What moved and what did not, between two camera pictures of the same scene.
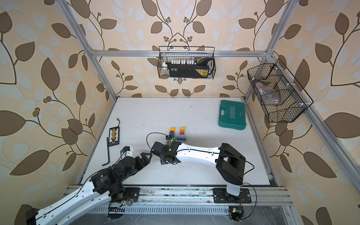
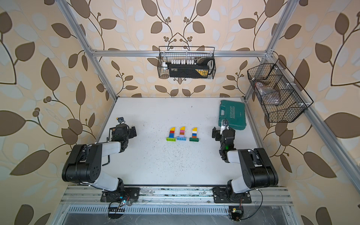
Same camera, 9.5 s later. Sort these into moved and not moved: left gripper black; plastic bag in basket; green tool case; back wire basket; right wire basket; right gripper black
Moved: right gripper black; left gripper black
Not moved: green tool case; back wire basket; plastic bag in basket; right wire basket
